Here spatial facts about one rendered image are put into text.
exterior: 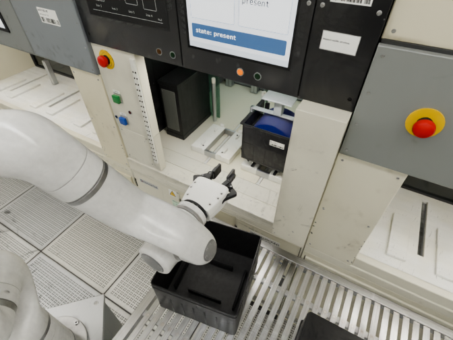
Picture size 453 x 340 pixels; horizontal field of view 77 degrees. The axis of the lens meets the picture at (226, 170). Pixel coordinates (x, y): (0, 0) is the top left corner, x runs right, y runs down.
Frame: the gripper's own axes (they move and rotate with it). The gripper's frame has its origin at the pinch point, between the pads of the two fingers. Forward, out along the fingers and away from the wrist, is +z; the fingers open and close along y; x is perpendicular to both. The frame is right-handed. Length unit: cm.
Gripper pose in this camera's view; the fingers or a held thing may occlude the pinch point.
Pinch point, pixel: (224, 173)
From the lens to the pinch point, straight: 81.6
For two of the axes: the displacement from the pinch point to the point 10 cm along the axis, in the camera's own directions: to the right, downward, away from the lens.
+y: 8.7, 3.4, -3.5
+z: 4.9, -6.1, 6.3
